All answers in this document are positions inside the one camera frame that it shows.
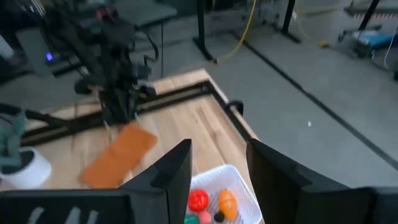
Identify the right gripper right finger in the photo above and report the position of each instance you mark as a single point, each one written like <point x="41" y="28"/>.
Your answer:
<point x="280" y="193"/>

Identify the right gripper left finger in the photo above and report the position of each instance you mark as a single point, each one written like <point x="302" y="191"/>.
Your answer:
<point x="164" y="193"/>

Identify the red toy tomato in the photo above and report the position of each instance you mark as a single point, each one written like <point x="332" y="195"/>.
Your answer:
<point x="198" y="200"/>

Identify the green toy vegetable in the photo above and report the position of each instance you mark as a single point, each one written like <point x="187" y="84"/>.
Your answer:
<point x="191" y="219"/>

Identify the pink toy peach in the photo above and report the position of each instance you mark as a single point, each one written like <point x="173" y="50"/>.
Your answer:
<point x="204" y="217"/>

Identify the orange toy fruit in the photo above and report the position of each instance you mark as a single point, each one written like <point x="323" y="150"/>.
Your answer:
<point x="228" y="205"/>

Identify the black toy cherry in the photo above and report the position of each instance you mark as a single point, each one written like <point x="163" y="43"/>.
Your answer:
<point x="219" y="216"/>

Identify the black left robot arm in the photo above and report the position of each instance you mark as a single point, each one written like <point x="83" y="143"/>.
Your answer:
<point x="118" y="77"/>

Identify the white perforated plastic basket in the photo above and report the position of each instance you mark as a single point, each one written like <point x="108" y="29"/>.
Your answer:
<point x="230" y="177"/>

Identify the orange folded cloth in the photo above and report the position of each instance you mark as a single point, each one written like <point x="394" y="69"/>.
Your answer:
<point x="121" y="155"/>

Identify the green plant in white pot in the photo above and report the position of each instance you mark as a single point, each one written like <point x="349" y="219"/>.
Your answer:
<point x="21" y="171"/>

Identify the black computer mouse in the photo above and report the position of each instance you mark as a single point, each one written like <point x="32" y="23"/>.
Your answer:
<point x="49" y="56"/>

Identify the blue cart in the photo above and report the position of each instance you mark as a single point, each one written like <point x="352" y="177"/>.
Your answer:
<point x="373" y="39"/>

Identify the grey table top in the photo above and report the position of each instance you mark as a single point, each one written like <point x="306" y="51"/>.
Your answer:
<point x="146" y="12"/>

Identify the grey side desk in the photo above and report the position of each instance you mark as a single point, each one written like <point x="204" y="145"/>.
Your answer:
<point x="34" y="49"/>

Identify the black aluminium extrusion frame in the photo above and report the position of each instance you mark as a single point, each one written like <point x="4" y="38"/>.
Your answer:
<point x="174" y="96"/>

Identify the black frame clamp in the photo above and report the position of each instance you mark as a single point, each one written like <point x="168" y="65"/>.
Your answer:
<point x="234" y="104"/>

